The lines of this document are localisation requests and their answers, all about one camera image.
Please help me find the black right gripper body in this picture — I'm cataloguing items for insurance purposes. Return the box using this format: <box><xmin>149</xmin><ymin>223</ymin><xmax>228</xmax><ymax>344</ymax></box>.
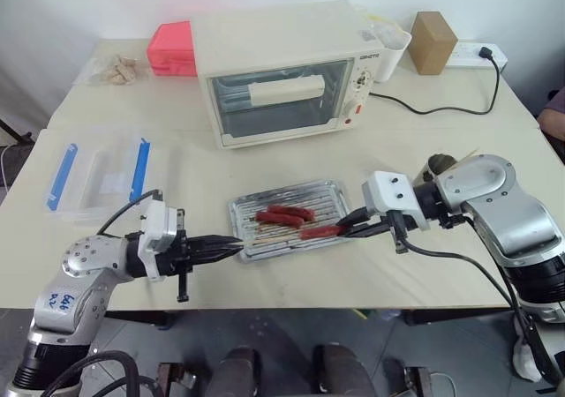
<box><xmin>380</xmin><ymin>210</ymin><xmax>421</xmax><ymax>255</ymax></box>

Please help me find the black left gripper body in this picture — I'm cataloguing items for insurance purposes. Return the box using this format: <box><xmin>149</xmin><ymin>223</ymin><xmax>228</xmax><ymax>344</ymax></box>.
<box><xmin>156</xmin><ymin>209</ymin><xmax>200</xmax><ymax>303</ymax></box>

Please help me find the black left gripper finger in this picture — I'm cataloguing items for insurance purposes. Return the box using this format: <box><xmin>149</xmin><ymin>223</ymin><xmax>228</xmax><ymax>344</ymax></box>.
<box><xmin>195</xmin><ymin>245</ymin><xmax>245</xmax><ymax>264</ymax></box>
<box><xmin>195</xmin><ymin>234</ymin><xmax>245</xmax><ymax>250</ymax></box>

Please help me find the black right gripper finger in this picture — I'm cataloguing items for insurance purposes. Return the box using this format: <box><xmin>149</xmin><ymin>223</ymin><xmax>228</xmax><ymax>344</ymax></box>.
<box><xmin>343</xmin><ymin>220</ymin><xmax>395</xmax><ymax>241</ymax></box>
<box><xmin>337</xmin><ymin>207</ymin><xmax>371</xmax><ymax>231</ymax></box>

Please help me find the red sausage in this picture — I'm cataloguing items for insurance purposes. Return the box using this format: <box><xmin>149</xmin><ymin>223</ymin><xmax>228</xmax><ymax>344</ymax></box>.
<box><xmin>298</xmin><ymin>225</ymin><xmax>345</xmax><ymax>241</ymax></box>
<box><xmin>267</xmin><ymin>204</ymin><xmax>316</xmax><ymax>221</ymax></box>
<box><xmin>255</xmin><ymin>211</ymin><xmax>305</xmax><ymax>229</ymax></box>

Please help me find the ribbed silver metal tray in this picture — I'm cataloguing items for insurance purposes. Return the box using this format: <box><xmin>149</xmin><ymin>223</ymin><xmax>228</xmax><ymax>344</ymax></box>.
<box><xmin>226</xmin><ymin>177</ymin><xmax>350</xmax><ymax>265</ymax></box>

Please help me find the metal cup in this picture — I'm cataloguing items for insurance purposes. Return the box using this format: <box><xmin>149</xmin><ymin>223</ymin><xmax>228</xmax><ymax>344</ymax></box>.
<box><xmin>422</xmin><ymin>153</ymin><xmax>461</xmax><ymax>183</ymax></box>

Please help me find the wooden skewer in cup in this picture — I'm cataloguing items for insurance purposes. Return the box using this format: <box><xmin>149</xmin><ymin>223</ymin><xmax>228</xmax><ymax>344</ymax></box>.
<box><xmin>453</xmin><ymin>148</ymin><xmax>481</xmax><ymax>165</ymax></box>

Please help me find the white plastic cup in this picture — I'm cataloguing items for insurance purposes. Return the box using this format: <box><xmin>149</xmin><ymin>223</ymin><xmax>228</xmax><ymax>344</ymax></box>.
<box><xmin>365</xmin><ymin>11</ymin><xmax>413</xmax><ymax>84</ymax></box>

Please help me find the clear container with blue clips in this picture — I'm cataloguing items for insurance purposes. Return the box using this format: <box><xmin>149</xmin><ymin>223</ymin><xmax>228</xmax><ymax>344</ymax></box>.
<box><xmin>42</xmin><ymin>133</ymin><xmax>172</xmax><ymax>227</ymax></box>

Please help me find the dark rounded shape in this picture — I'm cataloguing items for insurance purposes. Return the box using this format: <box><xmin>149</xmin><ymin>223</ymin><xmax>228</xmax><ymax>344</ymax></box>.
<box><xmin>206</xmin><ymin>345</ymin><xmax>275</xmax><ymax>397</ymax></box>
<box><xmin>312</xmin><ymin>342</ymin><xmax>377</xmax><ymax>397</ymax></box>

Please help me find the white cloth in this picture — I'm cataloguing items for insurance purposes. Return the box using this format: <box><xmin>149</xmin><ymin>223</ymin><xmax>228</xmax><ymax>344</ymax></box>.
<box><xmin>510</xmin><ymin>325</ymin><xmax>545</xmax><ymax>381</ymax></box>

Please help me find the cream toaster oven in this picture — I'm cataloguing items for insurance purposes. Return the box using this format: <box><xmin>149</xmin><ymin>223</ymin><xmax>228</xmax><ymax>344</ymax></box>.
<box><xmin>191</xmin><ymin>0</ymin><xmax>384</xmax><ymax>152</ymax></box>

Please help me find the white power strip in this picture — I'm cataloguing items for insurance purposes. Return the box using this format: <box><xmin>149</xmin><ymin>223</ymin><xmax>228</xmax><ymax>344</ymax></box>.
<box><xmin>444</xmin><ymin>41</ymin><xmax>509</xmax><ymax>71</ymax></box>

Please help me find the brown cardboard box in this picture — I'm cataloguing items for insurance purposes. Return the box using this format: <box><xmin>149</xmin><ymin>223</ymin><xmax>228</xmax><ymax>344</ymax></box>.
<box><xmin>407</xmin><ymin>10</ymin><xmax>459</xmax><ymax>77</ymax></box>

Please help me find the clear bag of snacks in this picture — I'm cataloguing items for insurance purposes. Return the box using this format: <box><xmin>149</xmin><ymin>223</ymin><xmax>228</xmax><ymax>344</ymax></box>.
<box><xmin>72</xmin><ymin>51</ymin><xmax>152</xmax><ymax>88</ymax></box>

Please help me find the pink red box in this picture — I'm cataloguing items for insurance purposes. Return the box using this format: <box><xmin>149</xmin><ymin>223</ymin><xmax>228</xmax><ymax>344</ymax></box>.
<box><xmin>146</xmin><ymin>19</ymin><xmax>198</xmax><ymax>79</ymax></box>

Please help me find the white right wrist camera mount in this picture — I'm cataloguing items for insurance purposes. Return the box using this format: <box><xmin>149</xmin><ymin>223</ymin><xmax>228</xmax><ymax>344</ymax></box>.
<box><xmin>360</xmin><ymin>170</ymin><xmax>432</xmax><ymax>232</ymax></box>

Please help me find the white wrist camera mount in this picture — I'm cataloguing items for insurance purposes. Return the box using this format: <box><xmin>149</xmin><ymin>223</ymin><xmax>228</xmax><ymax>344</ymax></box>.
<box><xmin>137</xmin><ymin>200</ymin><xmax>186</xmax><ymax>282</ymax></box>
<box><xmin>360</xmin><ymin>170</ymin><xmax>432</xmax><ymax>232</ymax></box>

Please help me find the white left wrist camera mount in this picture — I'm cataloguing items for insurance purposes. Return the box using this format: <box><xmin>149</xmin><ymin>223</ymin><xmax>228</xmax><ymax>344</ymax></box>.
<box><xmin>137</xmin><ymin>200</ymin><xmax>186</xmax><ymax>282</ymax></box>

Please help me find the black table frame bar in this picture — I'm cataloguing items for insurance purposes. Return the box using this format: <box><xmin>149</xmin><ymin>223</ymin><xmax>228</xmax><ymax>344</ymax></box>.
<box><xmin>403</xmin><ymin>310</ymin><xmax>516</xmax><ymax>326</ymax></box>
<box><xmin>104</xmin><ymin>310</ymin><xmax>174</xmax><ymax>328</ymax></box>

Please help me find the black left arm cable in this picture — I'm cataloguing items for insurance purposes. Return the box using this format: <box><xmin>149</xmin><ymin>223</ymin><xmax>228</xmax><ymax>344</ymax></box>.
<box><xmin>95</xmin><ymin>188</ymin><xmax>163</xmax><ymax>238</ymax></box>

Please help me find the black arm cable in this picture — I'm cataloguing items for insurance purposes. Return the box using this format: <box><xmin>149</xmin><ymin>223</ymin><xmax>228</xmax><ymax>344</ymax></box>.
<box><xmin>395</xmin><ymin>233</ymin><xmax>565</xmax><ymax>392</ymax></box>
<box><xmin>95</xmin><ymin>188</ymin><xmax>163</xmax><ymax>238</ymax></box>

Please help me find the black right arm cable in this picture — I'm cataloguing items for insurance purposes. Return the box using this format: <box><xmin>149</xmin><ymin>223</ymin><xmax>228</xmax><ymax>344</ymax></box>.
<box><xmin>395</xmin><ymin>233</ymin><xmax>565</xmax><ymax>392</ymax></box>

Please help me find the black power plug cable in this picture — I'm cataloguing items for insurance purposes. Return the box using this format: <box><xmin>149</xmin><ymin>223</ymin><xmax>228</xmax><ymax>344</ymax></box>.
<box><xmin>369</xmin><ymin>45</ymin><xmax>505</xmax><ymax>117</ymax></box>

